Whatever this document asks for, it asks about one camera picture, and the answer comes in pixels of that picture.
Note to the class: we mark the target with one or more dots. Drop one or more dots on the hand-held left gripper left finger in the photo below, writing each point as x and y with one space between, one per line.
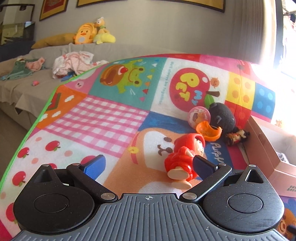
94 166

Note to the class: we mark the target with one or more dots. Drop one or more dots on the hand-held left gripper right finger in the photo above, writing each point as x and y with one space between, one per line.
204 168

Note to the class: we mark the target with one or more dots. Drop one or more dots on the red hooded toy figure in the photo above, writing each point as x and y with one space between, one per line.
180 157

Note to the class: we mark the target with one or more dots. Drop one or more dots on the orange capsule half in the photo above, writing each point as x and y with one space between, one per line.
211 134

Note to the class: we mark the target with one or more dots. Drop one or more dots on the small black-haired doll figure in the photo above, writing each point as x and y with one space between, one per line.
237 136

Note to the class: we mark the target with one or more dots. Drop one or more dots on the black plush toy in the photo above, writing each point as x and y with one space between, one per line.
223 115

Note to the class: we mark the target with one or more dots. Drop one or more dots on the pink cardboard box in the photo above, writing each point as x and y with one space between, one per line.
266 150

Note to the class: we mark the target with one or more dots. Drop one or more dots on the colourful cartoon play mat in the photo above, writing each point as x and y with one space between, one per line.
104 120

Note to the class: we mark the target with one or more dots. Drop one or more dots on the pink round capsule ball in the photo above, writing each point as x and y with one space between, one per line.
198 115

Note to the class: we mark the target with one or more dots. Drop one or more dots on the grey sofa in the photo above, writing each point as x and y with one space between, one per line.
41 88

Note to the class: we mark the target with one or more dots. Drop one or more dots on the white pink clothes pile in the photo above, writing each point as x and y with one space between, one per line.
74 62

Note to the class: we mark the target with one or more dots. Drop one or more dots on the pink cloth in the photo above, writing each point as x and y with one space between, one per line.
34 64

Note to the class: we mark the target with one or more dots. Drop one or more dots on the green cloth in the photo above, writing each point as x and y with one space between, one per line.
19 69

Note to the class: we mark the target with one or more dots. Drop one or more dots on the yellow pillow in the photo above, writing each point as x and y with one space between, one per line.
55 40

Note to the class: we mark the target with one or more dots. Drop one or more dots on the orange duck plush backpack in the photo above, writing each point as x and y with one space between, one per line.
84 34

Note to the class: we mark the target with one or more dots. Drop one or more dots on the yellow duck plush toy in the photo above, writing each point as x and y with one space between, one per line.
105 34

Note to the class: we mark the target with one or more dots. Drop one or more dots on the red gold framed picture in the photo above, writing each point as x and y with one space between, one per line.
53 8

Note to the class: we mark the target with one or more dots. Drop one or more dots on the wide gold framed picture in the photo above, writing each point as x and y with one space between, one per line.
150 3

